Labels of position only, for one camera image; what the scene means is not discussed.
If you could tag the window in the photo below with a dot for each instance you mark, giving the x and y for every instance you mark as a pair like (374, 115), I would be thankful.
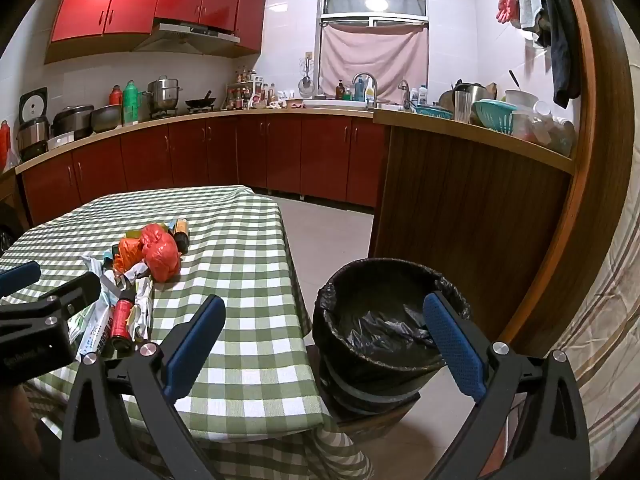
(372, 2)

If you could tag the range hood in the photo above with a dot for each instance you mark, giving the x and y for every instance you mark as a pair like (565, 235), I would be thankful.
(185, 37)

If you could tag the silver rice cooker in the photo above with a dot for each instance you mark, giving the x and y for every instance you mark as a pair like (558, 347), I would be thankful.
(32, 132)

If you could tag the red plastic bag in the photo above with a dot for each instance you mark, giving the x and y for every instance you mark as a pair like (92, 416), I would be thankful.
(159, 252)

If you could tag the steel kettle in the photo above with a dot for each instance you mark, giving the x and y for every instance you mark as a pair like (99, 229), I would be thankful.
(475, 92)

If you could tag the green thermos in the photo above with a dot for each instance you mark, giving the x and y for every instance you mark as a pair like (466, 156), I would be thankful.
(131, 102)

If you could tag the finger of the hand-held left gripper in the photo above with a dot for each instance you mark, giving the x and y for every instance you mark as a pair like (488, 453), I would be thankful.
(20, 276)
(75, 290)

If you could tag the white plastic bottle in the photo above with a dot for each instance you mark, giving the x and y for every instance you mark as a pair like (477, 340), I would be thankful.
(423, 95)

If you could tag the green checked tablecloth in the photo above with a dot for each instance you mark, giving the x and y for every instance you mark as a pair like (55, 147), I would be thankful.
(250, 260)

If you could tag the clear plastic containers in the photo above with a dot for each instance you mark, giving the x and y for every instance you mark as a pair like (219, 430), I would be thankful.
(547, 132)

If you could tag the hanging strainer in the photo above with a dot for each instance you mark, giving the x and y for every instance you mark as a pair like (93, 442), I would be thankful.
(306, 84)

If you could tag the red wall cabinets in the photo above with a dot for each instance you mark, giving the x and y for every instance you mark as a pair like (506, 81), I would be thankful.
(140, 0)

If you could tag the small teal basket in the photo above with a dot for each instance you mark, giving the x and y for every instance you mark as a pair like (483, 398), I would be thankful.
(432, 111)

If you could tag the clear plastic cup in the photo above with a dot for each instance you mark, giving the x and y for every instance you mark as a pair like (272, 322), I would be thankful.
(462, 106)

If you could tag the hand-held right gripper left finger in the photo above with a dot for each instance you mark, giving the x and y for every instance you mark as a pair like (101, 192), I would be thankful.
(195, 345)

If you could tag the wooden door frame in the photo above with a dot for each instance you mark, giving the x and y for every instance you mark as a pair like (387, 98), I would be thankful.
(595, 135)

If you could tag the green and white wrapper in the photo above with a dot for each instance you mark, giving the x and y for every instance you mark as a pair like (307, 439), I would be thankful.
(142, 310)

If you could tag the wooden bar counter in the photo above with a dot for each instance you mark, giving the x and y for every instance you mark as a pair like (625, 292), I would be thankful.
(450, 200)

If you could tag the brown bottle by sink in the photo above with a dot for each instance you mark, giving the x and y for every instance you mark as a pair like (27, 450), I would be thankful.
(340, 91)

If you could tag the short steel faucet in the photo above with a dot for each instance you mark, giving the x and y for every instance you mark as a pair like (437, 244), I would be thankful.
(404, 91)

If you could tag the teal colander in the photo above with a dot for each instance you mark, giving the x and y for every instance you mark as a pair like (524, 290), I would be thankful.
(495, 115)

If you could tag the red base cabinets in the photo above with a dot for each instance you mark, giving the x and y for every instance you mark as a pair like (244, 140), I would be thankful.
(200, 155)

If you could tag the spice rack with bottles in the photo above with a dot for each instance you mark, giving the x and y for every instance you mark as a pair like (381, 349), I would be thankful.
(242, 94)

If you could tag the pink curtain cloth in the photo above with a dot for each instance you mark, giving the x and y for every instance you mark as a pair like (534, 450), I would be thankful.
(372, 57)

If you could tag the red plastic bottle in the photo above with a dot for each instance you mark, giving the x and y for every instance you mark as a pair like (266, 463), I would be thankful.
(5, 140)

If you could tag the steel steamer pot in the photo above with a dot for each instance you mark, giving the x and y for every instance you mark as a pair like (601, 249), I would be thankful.
(165, 94)

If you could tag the tall steel faucet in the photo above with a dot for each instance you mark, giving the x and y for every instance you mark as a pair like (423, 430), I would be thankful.
(365, 80)

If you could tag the black trash bin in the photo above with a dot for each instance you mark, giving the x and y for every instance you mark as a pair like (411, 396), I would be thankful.
(350, 320)

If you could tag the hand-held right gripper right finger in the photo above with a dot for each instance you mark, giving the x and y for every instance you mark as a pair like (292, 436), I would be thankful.
(455, 345)

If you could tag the brown glass bottle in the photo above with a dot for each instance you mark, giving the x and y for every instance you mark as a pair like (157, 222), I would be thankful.
(182, 235)

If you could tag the dark grey pot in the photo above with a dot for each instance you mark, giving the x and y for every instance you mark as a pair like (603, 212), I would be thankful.
(106, 117)

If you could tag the black cooking pot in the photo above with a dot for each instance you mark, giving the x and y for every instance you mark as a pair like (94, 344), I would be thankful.
(72, 120)

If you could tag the dark hanging garment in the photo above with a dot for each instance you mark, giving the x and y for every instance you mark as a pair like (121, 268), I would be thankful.
(562, 30)

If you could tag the striped cloth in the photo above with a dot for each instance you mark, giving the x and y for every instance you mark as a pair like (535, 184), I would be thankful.
(600, 335)

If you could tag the red thermos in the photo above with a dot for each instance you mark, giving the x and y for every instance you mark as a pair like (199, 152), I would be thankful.
(116, 96)

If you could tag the white bowl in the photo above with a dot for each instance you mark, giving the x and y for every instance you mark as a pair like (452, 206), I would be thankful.
(520, 98)

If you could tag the white sink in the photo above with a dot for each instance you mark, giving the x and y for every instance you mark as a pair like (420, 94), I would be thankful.
(330, 104)

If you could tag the red rubber gloves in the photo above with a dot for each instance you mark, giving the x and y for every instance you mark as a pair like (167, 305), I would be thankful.
(509, 2)

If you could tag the white printed packet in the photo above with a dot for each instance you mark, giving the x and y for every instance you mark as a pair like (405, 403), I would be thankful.
(94, 332)

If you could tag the yellow foil wrapper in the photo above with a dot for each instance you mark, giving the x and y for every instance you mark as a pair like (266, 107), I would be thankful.
(132, 234)

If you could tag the orange plastic bag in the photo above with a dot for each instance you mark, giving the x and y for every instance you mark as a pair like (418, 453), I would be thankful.
(129, 256)

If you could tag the blue bottle by sink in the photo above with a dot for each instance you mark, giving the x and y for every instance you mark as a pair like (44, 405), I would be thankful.
(359, 92)

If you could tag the red cylindrical can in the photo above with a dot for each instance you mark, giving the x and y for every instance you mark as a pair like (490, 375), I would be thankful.
(120, 322)

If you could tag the black wok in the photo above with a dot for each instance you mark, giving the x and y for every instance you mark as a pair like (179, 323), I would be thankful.
(200, 103)

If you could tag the person's left forearm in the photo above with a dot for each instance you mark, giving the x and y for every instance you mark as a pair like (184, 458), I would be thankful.
(17, 425)

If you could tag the yellow dish soap bottle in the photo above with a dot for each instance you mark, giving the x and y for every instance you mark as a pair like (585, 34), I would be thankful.
(370, 95)

